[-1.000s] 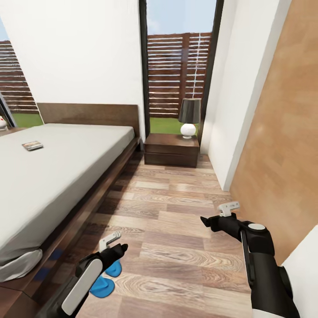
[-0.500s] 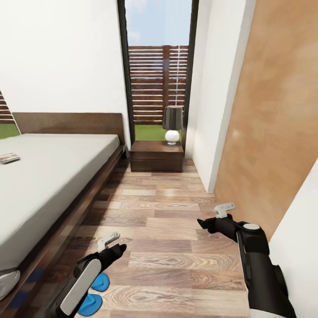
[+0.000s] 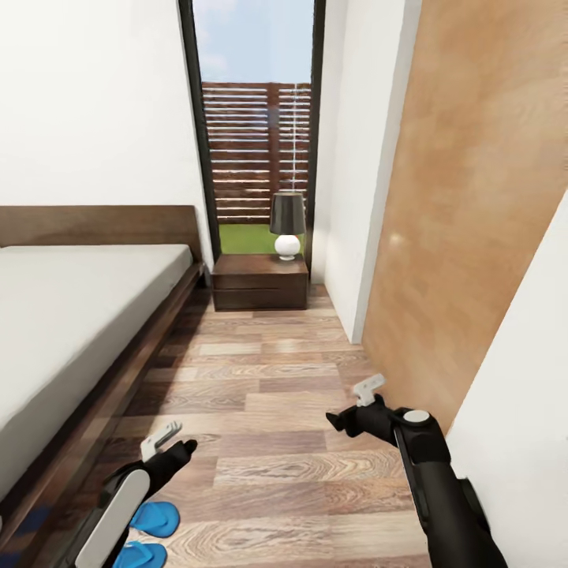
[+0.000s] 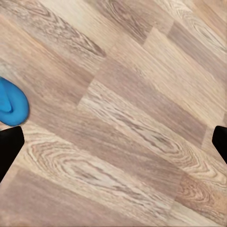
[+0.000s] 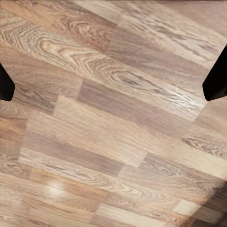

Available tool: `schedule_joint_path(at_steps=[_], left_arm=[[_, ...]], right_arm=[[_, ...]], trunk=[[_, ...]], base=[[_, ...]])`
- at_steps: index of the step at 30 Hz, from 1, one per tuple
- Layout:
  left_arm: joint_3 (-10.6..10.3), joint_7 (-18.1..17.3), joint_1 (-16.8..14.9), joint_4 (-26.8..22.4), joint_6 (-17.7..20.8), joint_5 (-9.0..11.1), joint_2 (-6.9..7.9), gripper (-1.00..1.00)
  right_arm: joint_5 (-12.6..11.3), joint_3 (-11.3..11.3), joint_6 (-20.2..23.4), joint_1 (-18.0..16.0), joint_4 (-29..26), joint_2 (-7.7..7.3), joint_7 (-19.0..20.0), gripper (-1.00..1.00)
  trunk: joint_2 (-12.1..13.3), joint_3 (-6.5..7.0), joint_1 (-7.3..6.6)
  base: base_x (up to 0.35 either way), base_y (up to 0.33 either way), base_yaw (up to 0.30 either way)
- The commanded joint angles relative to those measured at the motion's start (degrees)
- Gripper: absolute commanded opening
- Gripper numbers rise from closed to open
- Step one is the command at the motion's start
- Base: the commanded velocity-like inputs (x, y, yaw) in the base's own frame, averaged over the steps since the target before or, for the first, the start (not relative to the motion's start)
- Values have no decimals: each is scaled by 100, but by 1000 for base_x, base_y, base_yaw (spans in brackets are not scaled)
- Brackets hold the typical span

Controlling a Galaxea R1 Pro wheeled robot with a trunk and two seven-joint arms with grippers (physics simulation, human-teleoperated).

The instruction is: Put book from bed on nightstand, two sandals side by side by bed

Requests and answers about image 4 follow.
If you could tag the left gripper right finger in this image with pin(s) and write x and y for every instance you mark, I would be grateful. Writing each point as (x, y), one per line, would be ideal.
(219, 140)

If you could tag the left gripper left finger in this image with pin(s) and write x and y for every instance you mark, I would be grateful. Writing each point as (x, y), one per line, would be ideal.
(11, 142)

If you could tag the sandal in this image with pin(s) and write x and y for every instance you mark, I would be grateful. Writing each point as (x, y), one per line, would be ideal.
(14, 106)

